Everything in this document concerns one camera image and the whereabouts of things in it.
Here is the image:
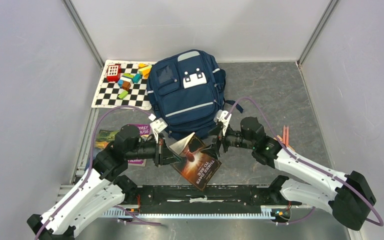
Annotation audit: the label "orange spiral notepad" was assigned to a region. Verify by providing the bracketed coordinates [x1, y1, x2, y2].
[275, 135, 285, 144]

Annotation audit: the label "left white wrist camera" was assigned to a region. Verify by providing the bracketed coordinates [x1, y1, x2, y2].
[148, 113, 168, 141]

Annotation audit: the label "black white checkered mat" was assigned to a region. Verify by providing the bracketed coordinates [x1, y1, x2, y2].
[91, 59, 152, 111]

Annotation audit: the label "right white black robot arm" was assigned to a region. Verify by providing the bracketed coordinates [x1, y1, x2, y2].
[204, 116, 377, 231]

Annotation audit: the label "Three Days To See book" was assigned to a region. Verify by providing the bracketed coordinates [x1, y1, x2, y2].
[169, 132, 222, 191]

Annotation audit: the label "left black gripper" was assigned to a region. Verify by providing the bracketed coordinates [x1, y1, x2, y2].
[126, 132, 182, 167]

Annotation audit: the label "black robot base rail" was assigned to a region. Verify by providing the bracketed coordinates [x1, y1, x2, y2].
[109, 183, 304, 216]

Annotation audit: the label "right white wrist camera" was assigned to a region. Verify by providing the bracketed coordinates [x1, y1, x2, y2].
[214, 110, 232, 136]

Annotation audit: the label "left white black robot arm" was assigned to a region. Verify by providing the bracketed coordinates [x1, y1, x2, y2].
[27, 124, 182, 240]

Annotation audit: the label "red grid toy block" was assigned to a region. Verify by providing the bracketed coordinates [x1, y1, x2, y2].
[106, 64, 121, 83]

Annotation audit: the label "green toy block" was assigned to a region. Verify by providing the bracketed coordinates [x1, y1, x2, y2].
[117, 89, 129, 100]

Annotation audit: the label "yellow orange toy blocks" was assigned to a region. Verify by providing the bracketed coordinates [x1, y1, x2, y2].
[137, 63, 152, 79]

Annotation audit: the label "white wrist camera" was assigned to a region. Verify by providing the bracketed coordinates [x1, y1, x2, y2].
[214, 110, 232, 136]
[148, 113, 168, 141]

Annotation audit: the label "blue brown toy blocks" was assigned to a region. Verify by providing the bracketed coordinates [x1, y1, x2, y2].
[117, 73, 142, 91]

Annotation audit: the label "purple Treehouse book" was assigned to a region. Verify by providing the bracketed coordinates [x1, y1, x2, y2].
[128, 124, 151, 167]

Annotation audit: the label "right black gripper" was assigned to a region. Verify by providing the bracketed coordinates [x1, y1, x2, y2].
[200, 123, 255, 161]

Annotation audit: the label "navy blue student backpack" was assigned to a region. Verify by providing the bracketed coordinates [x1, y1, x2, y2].
[146, 49, 234, 140]

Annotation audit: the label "red pencil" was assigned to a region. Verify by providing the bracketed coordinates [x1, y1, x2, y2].
[282, 125, 290, 147]

